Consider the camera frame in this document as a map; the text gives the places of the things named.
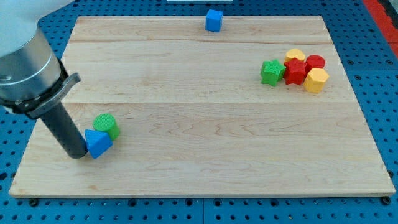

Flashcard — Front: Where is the yellow hexagon block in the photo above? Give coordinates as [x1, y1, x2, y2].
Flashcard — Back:
[303, 68, 330, 93]

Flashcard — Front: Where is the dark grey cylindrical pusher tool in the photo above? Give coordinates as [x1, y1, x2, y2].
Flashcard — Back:
[40, 103, 88, 159]

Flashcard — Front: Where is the blue triangular prism block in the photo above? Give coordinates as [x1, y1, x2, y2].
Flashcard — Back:
[85, 129, 113, 159]

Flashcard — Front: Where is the red star block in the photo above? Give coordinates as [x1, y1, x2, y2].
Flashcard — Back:
[284, 58, 307, 85]

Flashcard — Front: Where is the red cylinder block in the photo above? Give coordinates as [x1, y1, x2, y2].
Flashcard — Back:
[305, 55, 326, 73]

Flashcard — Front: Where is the green cylinder block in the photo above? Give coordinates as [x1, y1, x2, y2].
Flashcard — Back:
[93, 113, 120, 141]

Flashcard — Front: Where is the blue cube block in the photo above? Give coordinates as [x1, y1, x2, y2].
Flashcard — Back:
[205, 9, 223, 32]

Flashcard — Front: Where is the green star block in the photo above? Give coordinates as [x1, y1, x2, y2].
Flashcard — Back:
[260, 59, 285, 86]

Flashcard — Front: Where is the light wooden board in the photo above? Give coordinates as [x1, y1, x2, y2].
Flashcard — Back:
[9, 16, 396, 198]

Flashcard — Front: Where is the yellow heart block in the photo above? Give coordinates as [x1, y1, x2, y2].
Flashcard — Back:
[284, 48, 306, 62]

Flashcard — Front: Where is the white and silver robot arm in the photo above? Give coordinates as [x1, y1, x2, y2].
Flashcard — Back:
[1, 0, 80, 119]

